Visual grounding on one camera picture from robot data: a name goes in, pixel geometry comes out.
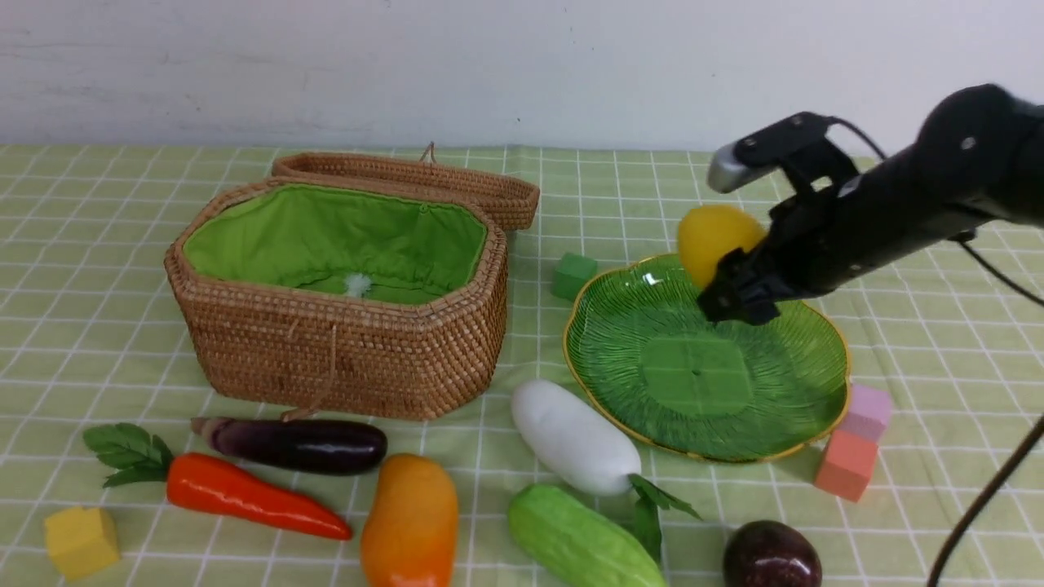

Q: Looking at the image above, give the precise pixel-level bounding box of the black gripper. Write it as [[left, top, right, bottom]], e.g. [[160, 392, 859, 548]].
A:
[[697, 167, 992, 326]]

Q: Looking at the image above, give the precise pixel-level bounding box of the yellow toy lemon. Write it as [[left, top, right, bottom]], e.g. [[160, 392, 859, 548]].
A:
[[677, 204, 768, 289]]

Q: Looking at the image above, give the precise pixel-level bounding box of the white toy radish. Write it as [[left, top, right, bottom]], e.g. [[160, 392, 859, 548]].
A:
[[511, 379, 701, 560]]

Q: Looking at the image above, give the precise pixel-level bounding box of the dark purple passion fruit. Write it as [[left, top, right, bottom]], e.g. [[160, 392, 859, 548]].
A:
[[721, 520, 823, 586]]

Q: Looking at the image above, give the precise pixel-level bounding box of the green toy cucumber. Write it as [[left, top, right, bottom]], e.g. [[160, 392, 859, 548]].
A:
[[507, 483, 667, 586]]

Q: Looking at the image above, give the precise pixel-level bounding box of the orange toy mango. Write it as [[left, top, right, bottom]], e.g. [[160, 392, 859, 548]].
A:
[[361, 453, 459, 586]]

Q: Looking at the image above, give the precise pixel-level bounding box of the orange toy carrot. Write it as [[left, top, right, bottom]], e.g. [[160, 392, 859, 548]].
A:
[[82, 422, 353, 541]]

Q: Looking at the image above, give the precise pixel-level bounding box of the green glass leaf plate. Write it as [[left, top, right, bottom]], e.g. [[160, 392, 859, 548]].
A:
[[563, 255, 852, 464]]

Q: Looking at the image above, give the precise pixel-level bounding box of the green checkered tablecloth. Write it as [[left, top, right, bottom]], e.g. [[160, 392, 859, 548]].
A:
[[1, 145, 1043, 586]]

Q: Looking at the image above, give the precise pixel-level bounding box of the green foam cube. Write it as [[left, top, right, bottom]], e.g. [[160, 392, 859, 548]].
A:
[[551, 252, 598, 302]]

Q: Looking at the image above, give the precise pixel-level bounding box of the pink foam cube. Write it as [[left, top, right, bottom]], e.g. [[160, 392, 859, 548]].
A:
[[838, 384, 892, 444]]

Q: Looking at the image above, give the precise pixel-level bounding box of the salmon foam cube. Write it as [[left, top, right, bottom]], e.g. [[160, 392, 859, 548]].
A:
[[814, 430, 878, 502]]

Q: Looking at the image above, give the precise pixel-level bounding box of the woven wicker basket lid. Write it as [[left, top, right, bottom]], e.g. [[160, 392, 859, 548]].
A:
[[271, 143, 540, 231]]

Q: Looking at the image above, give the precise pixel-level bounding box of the woven wicker basket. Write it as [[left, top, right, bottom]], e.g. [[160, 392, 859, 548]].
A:
[[164, 177, 511, 421]]

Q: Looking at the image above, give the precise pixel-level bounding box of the purple toy eggplant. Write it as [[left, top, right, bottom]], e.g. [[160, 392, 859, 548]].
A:
[[190, 417, 388, 476]]

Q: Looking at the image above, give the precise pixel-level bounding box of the yellow foam cube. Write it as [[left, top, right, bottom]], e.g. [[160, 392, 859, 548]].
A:
[[42, 506, 121, 582]]

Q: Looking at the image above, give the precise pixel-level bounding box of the black cable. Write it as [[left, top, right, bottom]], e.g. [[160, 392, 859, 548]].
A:
[[828, 117, 1044, 587]]

